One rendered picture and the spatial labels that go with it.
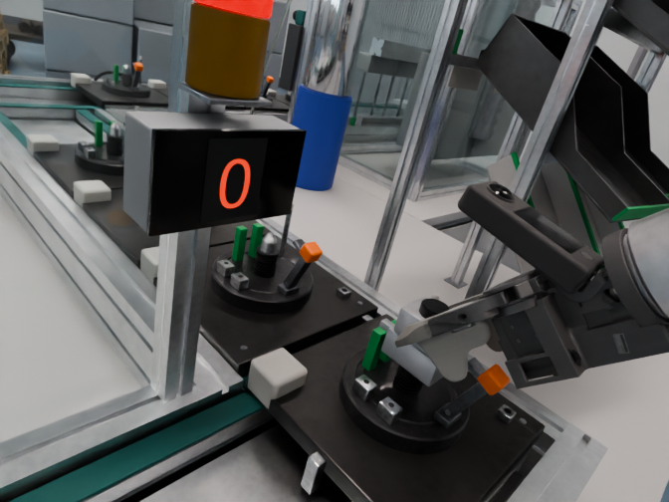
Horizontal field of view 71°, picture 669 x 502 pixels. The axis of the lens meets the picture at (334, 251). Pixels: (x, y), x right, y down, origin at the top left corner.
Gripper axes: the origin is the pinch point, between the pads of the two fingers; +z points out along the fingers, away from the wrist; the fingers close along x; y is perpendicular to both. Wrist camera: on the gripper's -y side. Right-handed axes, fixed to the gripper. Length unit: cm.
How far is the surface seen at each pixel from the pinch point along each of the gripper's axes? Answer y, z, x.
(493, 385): 7.2, -5.0, -1.0
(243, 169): -15.5, -5.3, -18.4
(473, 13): -65, 11, 85
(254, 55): -20.6, -11.0, -18.7
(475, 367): 5.4, -3.6, -0.3
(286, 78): -88, 71, 74
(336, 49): -68, 35, 55
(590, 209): -5, -3, 50
